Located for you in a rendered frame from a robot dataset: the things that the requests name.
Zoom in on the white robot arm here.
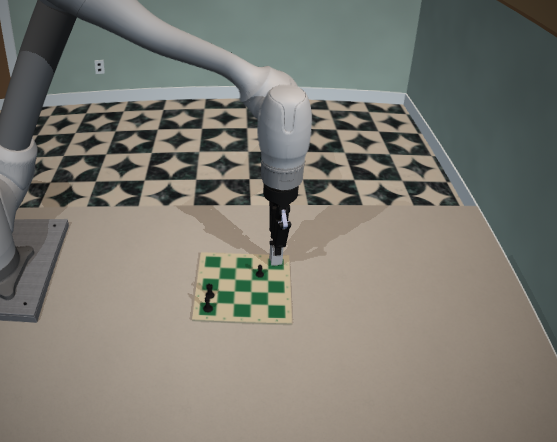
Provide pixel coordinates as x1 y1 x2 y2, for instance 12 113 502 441
0 0 312 300

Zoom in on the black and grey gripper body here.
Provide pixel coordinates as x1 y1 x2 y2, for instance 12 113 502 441
263 184 299 220

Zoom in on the green and cream chessboard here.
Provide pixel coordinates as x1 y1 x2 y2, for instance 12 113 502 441
192 252 292 325

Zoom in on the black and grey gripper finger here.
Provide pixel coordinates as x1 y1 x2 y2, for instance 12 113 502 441
269 202 274 261
270 205 291 265

